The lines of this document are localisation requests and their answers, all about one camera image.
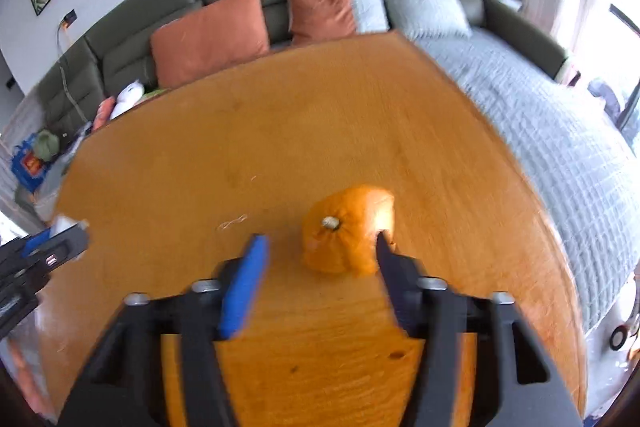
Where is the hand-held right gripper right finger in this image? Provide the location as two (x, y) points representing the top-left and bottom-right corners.
(375, 231), (583, 427)

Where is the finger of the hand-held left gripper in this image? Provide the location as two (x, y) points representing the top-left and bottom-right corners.
(22, 222), (91, 264)

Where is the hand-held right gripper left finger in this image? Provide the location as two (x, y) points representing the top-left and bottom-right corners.
(59, 234), (271, 427)

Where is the orange tangerine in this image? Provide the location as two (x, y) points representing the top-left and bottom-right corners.
(301, 184), (396, 279)

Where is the blue bag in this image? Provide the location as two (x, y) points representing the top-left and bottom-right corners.
(10, 134), (49, 193)

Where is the green hat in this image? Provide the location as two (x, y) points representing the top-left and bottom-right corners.
(32, 130), (60, 163)

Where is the white plush toy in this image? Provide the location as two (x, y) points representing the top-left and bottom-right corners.
(108, 79), (146, 120)

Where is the large grey quilted blanket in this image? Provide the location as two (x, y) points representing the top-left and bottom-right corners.
(414, 29), (640, 335)

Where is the large orange cushion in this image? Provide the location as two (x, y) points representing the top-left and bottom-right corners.
(150, 0), (271, 89)

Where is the pale striped cushion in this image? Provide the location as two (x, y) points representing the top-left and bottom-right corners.
(346, 0), (390, 36)

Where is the grey quilted cushion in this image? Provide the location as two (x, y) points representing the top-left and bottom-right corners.
(378, 0), (472, 40)

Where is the small orange cushion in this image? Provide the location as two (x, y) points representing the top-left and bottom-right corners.
(286, 0), (359, 46)

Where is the charging cable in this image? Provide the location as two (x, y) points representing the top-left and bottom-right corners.
(55, 23), (86, 124)

